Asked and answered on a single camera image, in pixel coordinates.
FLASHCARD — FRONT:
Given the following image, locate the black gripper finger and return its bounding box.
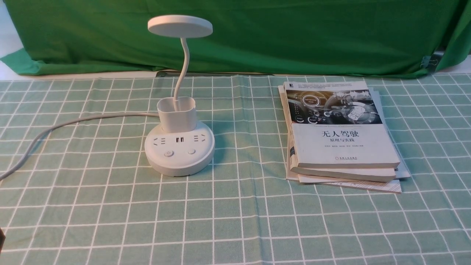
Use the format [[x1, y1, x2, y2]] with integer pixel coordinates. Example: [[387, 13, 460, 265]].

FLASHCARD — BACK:
[[0, 229, 6, 252]]

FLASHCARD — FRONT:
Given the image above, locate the white desk lamp with sockets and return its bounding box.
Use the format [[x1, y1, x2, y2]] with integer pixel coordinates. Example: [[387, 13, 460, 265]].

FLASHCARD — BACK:
[[144, 15, 215, 177]]

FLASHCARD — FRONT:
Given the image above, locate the green checkered tablecloth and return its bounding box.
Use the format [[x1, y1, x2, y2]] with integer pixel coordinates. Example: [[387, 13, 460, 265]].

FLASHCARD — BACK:
[[0, 74, 471, 265]]

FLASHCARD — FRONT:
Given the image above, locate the top book with car cover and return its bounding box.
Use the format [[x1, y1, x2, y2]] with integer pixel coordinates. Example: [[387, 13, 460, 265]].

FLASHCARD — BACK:
[[283, 81, 401, 169]]

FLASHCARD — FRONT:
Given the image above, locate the bottom thin book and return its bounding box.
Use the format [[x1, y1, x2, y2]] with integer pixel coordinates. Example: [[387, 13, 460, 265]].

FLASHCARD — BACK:
[[286, 87, 411, 194]]

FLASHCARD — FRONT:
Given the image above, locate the green backdrop cloth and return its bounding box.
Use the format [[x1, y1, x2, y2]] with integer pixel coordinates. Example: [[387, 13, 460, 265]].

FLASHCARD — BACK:
[[1, 0, 470, 78]]

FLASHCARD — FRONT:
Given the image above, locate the metal binder clip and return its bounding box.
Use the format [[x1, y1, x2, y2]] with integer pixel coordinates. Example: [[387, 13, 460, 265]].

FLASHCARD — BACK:
[[419, 50, 444, 73]]

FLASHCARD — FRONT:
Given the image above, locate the white lamp power cable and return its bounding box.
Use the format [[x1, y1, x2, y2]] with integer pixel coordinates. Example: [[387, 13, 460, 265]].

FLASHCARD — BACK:
[[0, 113, 160, 181]]

